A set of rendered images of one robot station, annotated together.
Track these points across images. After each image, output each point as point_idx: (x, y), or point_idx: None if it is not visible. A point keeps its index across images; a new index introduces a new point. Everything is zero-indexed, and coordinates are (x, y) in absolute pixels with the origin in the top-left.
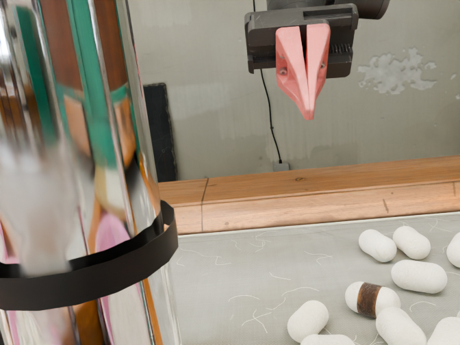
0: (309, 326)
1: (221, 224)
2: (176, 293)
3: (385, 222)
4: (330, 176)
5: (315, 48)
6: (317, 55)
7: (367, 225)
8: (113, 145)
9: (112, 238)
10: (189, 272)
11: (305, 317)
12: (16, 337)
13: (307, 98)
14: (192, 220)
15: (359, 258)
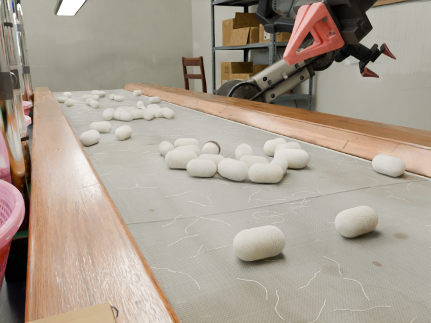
0: (176, 142)
1: (273, 129)
2: (202, 136)
3: (330, 152)
4: (358, 124)
5: (306, 19)
6: (304, 23)
7: (320, 150)
8: None
9: None
10: (222, 134)
11: (179, 139)
12: None
13: (286, 50)
14: (267, 123)
15: None
